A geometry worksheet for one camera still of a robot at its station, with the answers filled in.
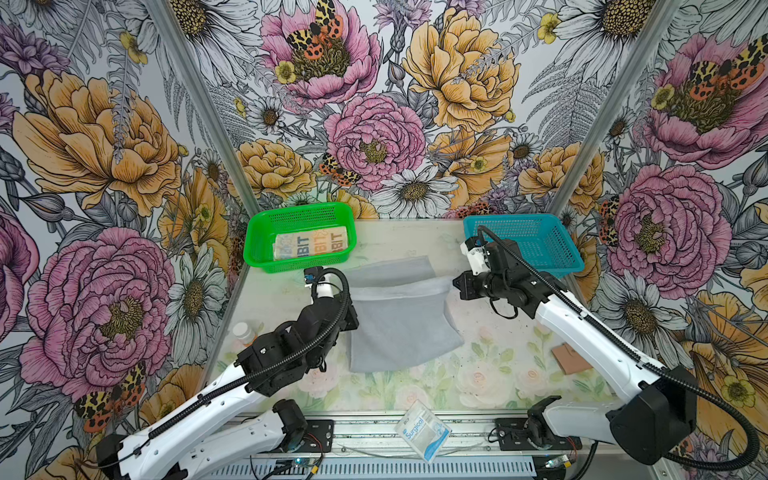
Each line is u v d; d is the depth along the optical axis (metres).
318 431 0.75
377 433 0.76
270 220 1.15
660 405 0.39
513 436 0.74
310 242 1.10
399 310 0.73
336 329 0.50
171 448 0.40
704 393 0.38
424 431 0.75
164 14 0.71
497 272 0.63
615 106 0.88
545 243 1.15
